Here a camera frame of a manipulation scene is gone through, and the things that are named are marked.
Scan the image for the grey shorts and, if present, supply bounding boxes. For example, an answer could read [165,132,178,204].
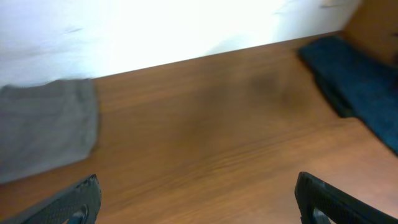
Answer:
[1,79,98,184]

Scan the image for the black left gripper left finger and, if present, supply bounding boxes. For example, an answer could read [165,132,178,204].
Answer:
[1,174,101,224]

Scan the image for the navy blue folded garment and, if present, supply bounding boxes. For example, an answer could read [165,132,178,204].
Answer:
[298,35,397,153]

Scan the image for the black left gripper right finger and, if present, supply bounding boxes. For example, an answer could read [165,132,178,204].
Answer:
[295,172,397,224]

